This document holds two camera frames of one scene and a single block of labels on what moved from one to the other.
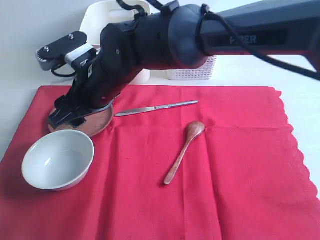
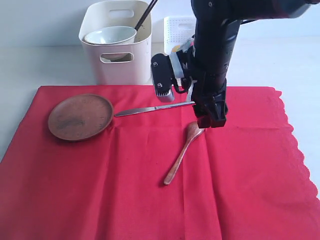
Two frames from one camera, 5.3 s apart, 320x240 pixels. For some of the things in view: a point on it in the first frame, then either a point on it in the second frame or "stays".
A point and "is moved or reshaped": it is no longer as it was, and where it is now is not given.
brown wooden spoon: [194, 129] stays
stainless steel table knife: [157, 107] stays
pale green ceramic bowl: [57, 160] is moved or reshaped
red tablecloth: [242, 177] stays
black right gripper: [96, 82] → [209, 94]
